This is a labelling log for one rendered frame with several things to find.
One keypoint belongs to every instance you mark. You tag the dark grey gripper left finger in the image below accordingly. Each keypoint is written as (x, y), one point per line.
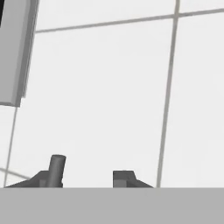
(38, 180)

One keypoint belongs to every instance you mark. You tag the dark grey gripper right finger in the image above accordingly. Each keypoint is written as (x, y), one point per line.
(124, 178)

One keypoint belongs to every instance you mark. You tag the grey metal tap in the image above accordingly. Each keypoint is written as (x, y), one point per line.
(57, 170)

